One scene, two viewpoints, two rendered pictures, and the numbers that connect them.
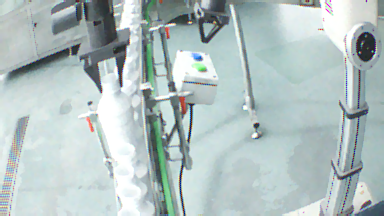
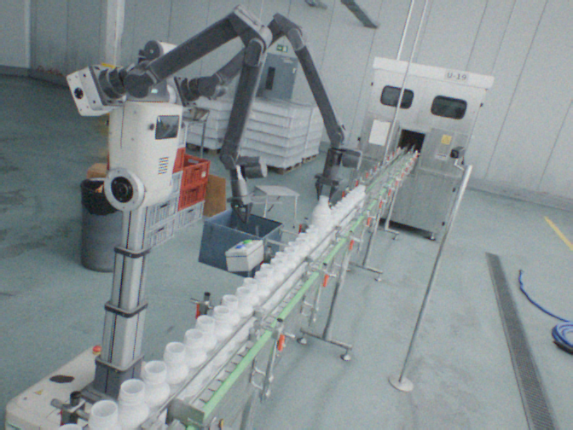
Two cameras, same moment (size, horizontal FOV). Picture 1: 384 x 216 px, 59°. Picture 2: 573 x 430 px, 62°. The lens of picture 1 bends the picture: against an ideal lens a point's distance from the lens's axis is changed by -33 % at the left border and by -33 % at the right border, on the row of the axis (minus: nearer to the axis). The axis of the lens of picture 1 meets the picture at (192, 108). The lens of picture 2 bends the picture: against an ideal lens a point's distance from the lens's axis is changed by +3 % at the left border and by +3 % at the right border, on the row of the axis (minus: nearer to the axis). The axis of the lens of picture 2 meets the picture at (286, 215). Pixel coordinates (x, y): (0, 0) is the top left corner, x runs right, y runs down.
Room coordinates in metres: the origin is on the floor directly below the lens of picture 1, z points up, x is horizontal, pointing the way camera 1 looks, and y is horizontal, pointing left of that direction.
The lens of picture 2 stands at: (2.39, 0.54, 1.68)
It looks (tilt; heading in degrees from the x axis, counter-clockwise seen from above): 17 degrees down; 198
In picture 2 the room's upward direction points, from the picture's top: 12 degrees clockwise
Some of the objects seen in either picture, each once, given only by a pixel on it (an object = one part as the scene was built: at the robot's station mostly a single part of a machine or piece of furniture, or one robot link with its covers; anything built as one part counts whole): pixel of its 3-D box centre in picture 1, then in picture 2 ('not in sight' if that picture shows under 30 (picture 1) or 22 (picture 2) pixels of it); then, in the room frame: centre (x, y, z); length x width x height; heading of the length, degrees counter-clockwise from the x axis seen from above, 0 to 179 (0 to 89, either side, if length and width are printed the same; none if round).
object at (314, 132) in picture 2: not in sight; (294, 129); (-7.34, -2.84, 0.59); 1.25 x 1.03 x 1.17; 3
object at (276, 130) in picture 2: not in sight; (273, 134); (-5.76, -2.69, 0.59); 1.24 x 1.03 x 1.17; 4
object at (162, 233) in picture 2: not in sight; (140, 229); (-0.92, -1.87, 0.11); 0.61 x 0.41 x 0.22; 8
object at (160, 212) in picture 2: not in sight; (142, 206); (-0.92, -1.87, 0.33); 0.61 x 0.41 x 0.22; 8
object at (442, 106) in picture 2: not in sight; (413, 147); (-4.49, -0.04, 1.05); 1.60 x 1.40 x 2.10; 2
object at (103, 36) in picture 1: (101, 32); (330, 172); (0.72, 0.13, 1.37); 0.10 x 0.07 x 0.07; 92
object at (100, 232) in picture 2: not in sight; (110, 225); (-0.38, -1.75, 0.32); 0.45 x 0.45 x 0.64
